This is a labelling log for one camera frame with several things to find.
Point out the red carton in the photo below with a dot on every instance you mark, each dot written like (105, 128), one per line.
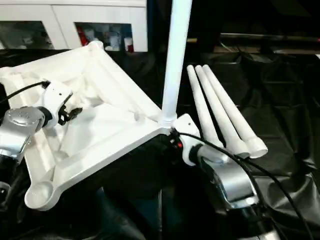
(81, 36)

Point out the grey metal bar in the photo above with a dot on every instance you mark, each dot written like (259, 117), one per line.
(275, 37)

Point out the white plastic table leg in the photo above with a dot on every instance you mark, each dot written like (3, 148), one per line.
(202, 110)
(237, 117)
(176, 60)
(222, 117)

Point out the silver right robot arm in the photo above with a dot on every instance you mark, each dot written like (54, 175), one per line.
(232, 180)

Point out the black plastic mat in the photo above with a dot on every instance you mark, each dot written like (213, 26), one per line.
(290, 100)

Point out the white cabinet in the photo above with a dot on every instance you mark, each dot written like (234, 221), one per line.
(50, 20)

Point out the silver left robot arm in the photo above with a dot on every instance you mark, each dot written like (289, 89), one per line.
(17, 127)

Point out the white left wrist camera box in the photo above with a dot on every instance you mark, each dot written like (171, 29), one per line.
(56, 97)

